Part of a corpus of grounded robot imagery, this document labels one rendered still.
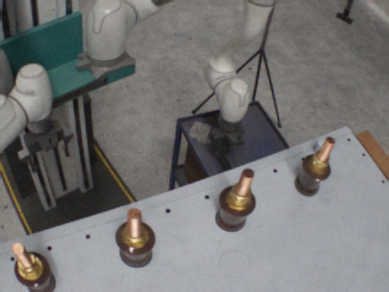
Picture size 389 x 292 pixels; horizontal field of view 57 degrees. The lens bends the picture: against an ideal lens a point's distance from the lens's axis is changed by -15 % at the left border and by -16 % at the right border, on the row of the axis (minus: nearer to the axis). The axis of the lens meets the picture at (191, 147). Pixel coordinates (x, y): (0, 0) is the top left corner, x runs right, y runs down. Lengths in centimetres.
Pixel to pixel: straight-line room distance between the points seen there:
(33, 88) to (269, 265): 76
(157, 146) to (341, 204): 196
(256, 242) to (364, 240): 35
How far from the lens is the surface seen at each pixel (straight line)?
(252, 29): 129
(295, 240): 111
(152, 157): 290
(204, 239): 105
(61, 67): 158
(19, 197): 242
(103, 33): 142
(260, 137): 196
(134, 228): 86
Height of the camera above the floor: 229
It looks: 50 degrees down
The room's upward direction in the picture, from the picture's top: 10 degrees clockwise
